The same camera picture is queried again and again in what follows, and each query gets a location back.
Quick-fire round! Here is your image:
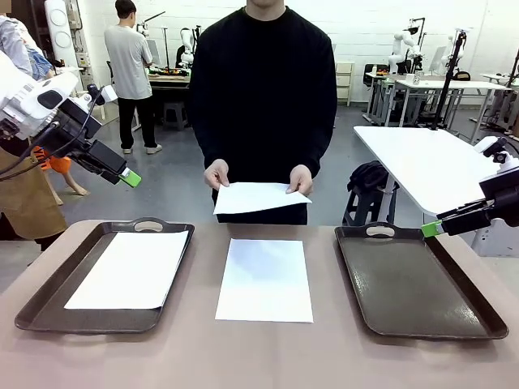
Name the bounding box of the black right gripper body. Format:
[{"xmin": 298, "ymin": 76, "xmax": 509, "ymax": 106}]
[{"xmin": 479, "ymin": 165, "xmax": 519, "ymax": 227}]

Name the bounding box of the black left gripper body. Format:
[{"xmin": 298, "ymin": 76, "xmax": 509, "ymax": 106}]
[{"xmin": 38, "ymin": 99, "xmax": 102, "ymax": 160}]

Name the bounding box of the white A4 paper sheet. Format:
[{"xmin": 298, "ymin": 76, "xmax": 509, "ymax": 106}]
[
  {"xmin": 212, "ymin": 181, "xmax": 314, "ymax": 216},
  {"xmin": 214, "ymin": 237, "xmax": 315, "ymax": 325},
  {"xmin": 63, "ymin": 230, "xmax": 191, "ymax": 311}
]

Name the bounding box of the person right forearm black sleeve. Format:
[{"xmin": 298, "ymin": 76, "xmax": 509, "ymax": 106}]
[{"xmin": 188, "ymin": 100, "xmax": 223, "ymax": 171}]

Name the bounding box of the person left forearm black sleeve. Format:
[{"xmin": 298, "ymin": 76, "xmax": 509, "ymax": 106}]
[{"xmin": 300, "ymin": 105, "xmax": 338, "ymax": 180}]

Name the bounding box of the person right hand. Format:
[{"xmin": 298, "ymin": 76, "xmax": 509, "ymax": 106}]
[{"xmin": 204, "ymin": 158, "xmax": 232, "ymax": 190}]

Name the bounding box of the person left hand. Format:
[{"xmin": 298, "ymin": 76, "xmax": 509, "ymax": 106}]
[{"xmin": 285, "ymin": 163, "xmax": 315, "ymax": 196}]

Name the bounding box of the white side table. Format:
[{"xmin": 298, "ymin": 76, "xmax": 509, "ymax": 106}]
[{"xmin": 353, "ymin": 125, "xmax": 504, "ymax": 228}]

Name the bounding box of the grey step stool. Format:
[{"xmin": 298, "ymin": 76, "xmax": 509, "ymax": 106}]
[{"xmin": 162, "ymin": 100, "xmax": 188, "ymax": 132}]

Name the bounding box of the brown plastic tray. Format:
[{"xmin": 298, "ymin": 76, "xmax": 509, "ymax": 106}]
[
  {"xmin": 15, "ymin": 217, "xmax": 195, "ymax": 335},
  {"xmin": 334, "ymin": 221, "xmax": 509, "ymax": 340}
]

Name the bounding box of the man in grey t-shirt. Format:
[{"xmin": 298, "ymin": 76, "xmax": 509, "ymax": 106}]
[{"xmin": 104, "ymin": 0, "xmax": 164, "ymax": 156}]

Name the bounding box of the mannequin with brown apron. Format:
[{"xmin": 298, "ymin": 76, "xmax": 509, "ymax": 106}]
[{"xmin": 0, "ymin": 14, "xmax": 68, "ymax": 253}]

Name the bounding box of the wooden background workbench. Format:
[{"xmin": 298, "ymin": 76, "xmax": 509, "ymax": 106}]
[{"xmin": 148, "ymin": 70, "xmax": 192, "ymax": 93}]

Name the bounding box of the white standing air conditioner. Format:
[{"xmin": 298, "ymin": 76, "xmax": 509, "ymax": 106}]
[{"xmin": 43, "ymin": 0, "xmax": 79, "ymax": 68}]

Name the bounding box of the black stool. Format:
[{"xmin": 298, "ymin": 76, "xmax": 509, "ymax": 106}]
[{"xmin": 342, "ymin": 186, "xmax": 397, "ymax": 228}]

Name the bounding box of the black bag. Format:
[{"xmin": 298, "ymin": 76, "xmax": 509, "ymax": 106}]
[{"xmin": 346, "ymin": 160, "xmax": 391, "ymax": 193}]

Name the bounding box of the white long desk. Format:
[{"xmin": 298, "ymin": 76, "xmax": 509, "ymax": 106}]
[{"xmin": 394, "ymin": 79, "xmax": 513, "ymax": 145}]

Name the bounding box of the black tripod pole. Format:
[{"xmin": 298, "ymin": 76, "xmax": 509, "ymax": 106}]
[{"xmin": 429, "ymin": 28, "xmax": 468, "ymax": 132}]

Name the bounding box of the white humanoid background robot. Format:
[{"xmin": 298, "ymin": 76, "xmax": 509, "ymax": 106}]
[{"xmin": 175, "ymin": 27, "xmax": 200, "ymax": 69}]

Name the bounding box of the white background monitor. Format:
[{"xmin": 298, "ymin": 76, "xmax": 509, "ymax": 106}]
[{"xmin": 428, "ymin": 45, "xmax": 448, "ymax": 75}]

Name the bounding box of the person torso black sweater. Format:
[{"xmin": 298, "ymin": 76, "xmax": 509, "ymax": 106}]
[{"xmin": 187, "ymin": 0, "xmax": 339, "ymax": 226}]

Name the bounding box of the black background chair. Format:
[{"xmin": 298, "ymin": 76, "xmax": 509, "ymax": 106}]
[{"xmin": 363, "ymin": 62, "xmax": 391, "ymax": 88}]

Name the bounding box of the white drawer cabinet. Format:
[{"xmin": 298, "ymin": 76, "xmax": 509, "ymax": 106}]
[{"xmin": 335, "ymin": 60, "xmax": 356, "ymax": 108}]

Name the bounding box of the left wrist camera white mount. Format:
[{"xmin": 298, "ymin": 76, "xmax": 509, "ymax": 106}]
[{"xmin": 79, "ymin": 83, "xmax": 119, "ymax": 107}]

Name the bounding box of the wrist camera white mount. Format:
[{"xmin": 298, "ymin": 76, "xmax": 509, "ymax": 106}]
[
  {"xmin": 473, "ymin": 136, "xmax": 519, "ymax": 172},
  {"xmin": 79, "ymin": 83, "xmax": 119, "ymax": 107}
]

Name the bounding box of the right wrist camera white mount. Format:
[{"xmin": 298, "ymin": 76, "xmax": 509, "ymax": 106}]
[{"xmin": 473, "ymin": 136, "xmax": 519, "ymax": 172}]

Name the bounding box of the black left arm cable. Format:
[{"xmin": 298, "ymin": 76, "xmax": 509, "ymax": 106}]
[{"xmin": 0, "ymin": 87, "xmax": 105, "ymax": 182}]

